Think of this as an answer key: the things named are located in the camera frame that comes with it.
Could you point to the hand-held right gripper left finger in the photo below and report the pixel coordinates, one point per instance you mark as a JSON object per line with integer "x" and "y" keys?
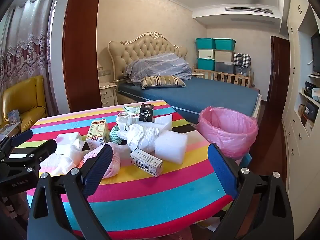
{"x": 98, "y": 170}

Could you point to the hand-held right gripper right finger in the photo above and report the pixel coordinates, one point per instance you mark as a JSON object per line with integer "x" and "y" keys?
{"x": 221, "y": 170}

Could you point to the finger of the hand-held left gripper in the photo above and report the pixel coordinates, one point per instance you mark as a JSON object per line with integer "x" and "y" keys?
{"x": 40, "y": 151}
{"x": 17, "y": 140}

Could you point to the pink foam fruit net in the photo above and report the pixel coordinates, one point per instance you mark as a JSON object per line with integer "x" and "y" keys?
{"x": 113, "y": 165}

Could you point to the yellow-green cardboard box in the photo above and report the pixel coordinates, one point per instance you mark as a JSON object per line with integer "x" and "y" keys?
{"x": 96, "y": 133}

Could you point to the bin with pink liner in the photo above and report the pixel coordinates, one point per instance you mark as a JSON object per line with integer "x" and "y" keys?
{"x": 228, "y": 132}

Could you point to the green zigzag cloth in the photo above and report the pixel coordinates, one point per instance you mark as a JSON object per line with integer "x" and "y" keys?
{"x": 115, "y": 135}

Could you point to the green printed plastic bag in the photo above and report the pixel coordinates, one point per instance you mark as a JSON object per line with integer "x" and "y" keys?
{"x": 130, "y": 109}

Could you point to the black cardboard box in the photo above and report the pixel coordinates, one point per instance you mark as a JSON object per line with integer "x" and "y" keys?
{"x": 146, "y": 112}

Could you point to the flat white cardboard box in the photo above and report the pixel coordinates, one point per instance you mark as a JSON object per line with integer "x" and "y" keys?
{"x": 8, "y": 130}

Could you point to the small blue picture box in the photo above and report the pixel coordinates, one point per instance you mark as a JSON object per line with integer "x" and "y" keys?
{"x": 13, "y": 116}

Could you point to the white square foam sheet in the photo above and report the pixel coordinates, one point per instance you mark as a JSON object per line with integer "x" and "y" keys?
{"x": 66, "y": 142}

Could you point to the yellow leather armchair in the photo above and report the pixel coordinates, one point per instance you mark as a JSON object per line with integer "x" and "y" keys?
{"x": 25, "y": 97}

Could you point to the white barcode cardboard box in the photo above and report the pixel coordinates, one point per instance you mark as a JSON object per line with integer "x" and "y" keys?
{"x": 146, "y": 161}

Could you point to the white foam block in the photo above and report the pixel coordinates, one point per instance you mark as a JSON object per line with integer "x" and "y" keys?
{"x": 171, "y": 145}

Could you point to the colourful striped tablecloth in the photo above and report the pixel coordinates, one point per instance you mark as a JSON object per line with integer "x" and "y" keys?
{"x": 155, "y": 192}

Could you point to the bed with blue mattress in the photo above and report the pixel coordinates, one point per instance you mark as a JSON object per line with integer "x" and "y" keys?
{"x": 212, "y": 97}

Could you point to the white foam tray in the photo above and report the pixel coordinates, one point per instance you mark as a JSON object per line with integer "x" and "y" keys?
{"x": 163, "y": 122}

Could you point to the cream nightstand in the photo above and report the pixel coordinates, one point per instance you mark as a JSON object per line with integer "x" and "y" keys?
{"x": 107, "y": 95}

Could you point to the lace curtain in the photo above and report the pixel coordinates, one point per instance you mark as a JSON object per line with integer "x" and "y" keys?
{"x": 27, "y": 42}

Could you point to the grey clear storage box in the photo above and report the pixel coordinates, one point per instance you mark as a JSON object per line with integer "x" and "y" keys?
{"x": 224, "y": 67}

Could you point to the striped pillow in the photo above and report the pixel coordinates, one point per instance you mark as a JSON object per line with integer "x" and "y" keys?
{"x": 162, "y": 81}

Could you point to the teal storage box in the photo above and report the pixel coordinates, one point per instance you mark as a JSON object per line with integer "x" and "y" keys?
{"x": 206, "y": 64}
{"x": 225, "y": 44}
{"x": 205, "y": 43}

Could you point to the large black carton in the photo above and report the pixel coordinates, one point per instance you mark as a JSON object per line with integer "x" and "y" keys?
{"x": 310, "y": 110}

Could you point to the black-white checkered bag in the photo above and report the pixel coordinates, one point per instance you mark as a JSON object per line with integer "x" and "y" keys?
{"x": 242, "y": 61}

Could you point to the beige storage box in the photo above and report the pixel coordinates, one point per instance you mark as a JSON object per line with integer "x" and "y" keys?
{"x": 224, "y": 55}

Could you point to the red-brown wooden panel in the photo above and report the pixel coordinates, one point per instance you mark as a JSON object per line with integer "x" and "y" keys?
{"x": 80, "y": 42}

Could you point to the white storage box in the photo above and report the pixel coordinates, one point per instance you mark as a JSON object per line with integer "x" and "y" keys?
{"x": 207, "y": 54}

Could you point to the dark brown door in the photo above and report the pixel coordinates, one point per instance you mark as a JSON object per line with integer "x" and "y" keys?
{"x": 278, "y": 67}

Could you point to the small black carton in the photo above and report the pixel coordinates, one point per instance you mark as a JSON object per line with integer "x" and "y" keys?
{"x": 309, "y": 88}

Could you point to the blue-grey folded duvet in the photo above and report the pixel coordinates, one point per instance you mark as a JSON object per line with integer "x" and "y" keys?
{"x": 160, "y": 65}

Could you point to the beige tufted headboard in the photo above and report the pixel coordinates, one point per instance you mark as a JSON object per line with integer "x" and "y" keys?
{"x": 140, "y": 47}

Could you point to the black television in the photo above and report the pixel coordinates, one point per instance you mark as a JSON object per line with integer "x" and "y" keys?
{"x": 316, "y": 52}

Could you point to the ceiling air vent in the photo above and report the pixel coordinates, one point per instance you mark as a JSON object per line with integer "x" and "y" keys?
{"x": 248, "y": 10}

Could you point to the wooden crib rail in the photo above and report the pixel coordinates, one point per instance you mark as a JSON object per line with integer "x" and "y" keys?
{"x": 225, "y": 76}

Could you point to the wall switch panel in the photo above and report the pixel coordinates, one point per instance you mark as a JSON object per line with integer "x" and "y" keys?
{"x": 103, "y": 73}

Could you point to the white wall cabinet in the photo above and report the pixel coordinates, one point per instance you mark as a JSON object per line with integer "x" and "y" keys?
{"x": 292, "y": 55}

